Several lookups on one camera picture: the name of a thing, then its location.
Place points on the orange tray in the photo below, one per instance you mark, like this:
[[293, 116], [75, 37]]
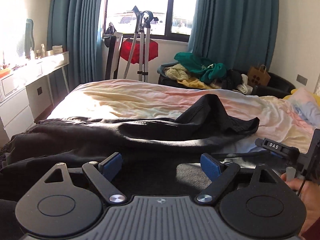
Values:
[[5, 73]]

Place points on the black hanging cloth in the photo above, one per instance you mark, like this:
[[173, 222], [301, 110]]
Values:
[[109, 30]]

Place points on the wavy vanity mirror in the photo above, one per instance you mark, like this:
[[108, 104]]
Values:
[[29, 36]]

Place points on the green garment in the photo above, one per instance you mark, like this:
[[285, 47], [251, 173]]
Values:
[[200, 66]]

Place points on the black suitcase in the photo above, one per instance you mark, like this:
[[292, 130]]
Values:
[[162, 80]]

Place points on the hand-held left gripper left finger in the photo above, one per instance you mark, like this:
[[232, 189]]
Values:
[[111, 167]]

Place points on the person's right hand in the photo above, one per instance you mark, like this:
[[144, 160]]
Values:
[[311, 202]]

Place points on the clear cosmetic bottle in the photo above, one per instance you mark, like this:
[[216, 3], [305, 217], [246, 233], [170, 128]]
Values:
[[43, 51]]

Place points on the tissue box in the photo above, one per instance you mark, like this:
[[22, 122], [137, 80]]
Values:
[[57, 50]]

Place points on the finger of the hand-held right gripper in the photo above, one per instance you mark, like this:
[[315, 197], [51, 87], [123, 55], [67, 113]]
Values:
[[272, 146]]

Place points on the person's right forearm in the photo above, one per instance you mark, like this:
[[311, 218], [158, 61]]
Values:
[[313, 232]]

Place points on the cream knit sweater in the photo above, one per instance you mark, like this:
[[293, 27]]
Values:
[[177, 72]]

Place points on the garment steamer stand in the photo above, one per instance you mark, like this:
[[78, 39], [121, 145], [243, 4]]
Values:
[[143, 42]]

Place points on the black armchair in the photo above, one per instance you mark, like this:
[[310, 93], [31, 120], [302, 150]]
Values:
[[280, 85]]

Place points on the white vanity desk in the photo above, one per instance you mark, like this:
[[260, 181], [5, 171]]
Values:
[[20, 100]]

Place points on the grey wall switch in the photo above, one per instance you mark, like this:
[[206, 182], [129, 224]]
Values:
[[302, 79]]

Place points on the brown paper bag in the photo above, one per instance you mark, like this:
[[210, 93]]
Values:
[[258, 77]]

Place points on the black upright frame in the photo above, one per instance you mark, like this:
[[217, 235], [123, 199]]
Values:
[[112, 57]]

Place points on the black clothes heap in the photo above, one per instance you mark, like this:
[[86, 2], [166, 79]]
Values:
[[231, 78]]

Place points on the red cloth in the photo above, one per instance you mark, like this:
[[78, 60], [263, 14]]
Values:
[[150, 51]]

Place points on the bed with pastel sheet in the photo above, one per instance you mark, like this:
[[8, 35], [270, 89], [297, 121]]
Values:
[[150, 100]]

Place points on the pale blue pillow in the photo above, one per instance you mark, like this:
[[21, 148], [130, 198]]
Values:
[[307, 105]]

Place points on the yellow cloth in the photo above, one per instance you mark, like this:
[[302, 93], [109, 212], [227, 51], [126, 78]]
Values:
[[192, 82]]

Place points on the yellow pillow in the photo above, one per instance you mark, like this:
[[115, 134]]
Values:
[[292, 95]]

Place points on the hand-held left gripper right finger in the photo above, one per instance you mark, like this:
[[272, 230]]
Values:
[[210, 166]]

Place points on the white cloth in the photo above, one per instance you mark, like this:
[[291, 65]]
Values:
[[243, 86]]

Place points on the black pants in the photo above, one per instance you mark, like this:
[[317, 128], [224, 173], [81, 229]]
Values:
[[150, 135]]

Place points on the teal curtain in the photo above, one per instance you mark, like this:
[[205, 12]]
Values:
[[232, 22], [75, 30]]

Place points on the small white bottle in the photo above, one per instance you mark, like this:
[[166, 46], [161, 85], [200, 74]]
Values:
[[32, 54]]

